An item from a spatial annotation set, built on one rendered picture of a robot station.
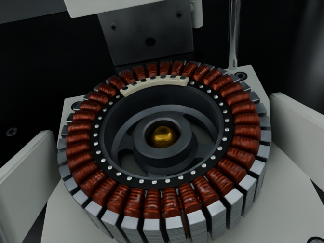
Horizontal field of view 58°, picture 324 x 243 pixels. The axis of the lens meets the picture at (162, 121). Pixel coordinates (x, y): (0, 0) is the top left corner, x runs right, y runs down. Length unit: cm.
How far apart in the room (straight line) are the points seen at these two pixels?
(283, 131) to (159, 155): 7
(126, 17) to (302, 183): 18
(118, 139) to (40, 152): 4
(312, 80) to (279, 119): 9
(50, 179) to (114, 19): 14
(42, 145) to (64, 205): 4
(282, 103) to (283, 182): 4
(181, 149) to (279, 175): 6
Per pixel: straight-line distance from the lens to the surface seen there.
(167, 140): 16
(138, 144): 16
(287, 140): 17
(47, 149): 17
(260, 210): 17
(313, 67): 27
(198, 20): 27
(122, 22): 25
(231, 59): 23
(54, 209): 19
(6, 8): 42
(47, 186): 17
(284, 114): 16
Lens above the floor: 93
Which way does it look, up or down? 48 degrees down
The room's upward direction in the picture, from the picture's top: 12 degrees counter-clockwise
